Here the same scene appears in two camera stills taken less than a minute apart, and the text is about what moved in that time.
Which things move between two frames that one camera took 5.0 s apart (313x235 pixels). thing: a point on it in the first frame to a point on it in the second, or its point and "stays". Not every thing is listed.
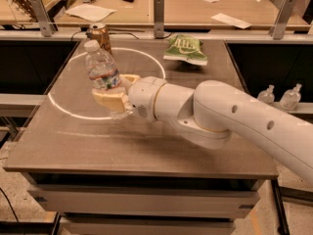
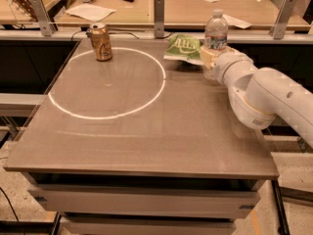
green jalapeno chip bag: [186, 48] stays
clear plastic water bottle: [102, 69] to [215, 37]
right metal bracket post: [279, 23] stays
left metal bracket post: [45, 22] stays
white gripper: [143, 95] to [226, 66]
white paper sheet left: [89, 12] stays
